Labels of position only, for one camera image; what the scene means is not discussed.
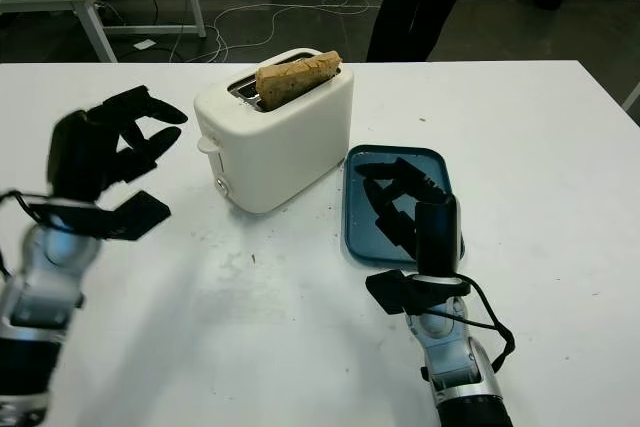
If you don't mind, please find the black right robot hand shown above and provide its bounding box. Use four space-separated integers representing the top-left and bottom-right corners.
354 156 461 277

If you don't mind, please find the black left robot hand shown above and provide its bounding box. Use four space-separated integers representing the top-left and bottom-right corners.
47 85 190 208

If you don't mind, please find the white two-slot toaster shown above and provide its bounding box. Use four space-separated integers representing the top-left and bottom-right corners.
193 48 356 213

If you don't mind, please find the brown bread slice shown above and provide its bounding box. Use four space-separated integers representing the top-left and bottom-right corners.
255 50 344 111

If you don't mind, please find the teal plastic tray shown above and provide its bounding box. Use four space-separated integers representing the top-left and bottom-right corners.
342 145 466 267

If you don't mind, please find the person in dark clothes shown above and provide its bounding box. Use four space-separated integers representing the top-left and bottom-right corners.
366 0 486 63

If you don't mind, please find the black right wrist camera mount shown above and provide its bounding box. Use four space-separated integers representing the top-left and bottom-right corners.
365 269 471 316

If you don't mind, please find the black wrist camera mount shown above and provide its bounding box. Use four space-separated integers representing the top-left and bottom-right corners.
365 269 471 316
22 190 172 242

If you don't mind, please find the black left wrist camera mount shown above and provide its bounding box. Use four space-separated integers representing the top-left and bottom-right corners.
22 190 172 242

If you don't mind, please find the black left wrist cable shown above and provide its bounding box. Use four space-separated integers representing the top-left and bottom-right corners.
0 189 56 278

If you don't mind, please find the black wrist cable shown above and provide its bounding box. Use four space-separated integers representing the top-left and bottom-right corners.
429 276 516 373
0 189 56 278

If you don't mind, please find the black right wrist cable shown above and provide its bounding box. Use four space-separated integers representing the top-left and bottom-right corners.
429 276 516 373

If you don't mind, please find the white metal frame leg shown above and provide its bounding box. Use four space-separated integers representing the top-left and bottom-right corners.
622 82 640 113

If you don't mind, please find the white cable on floor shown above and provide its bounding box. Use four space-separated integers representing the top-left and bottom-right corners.
169 0 386 63

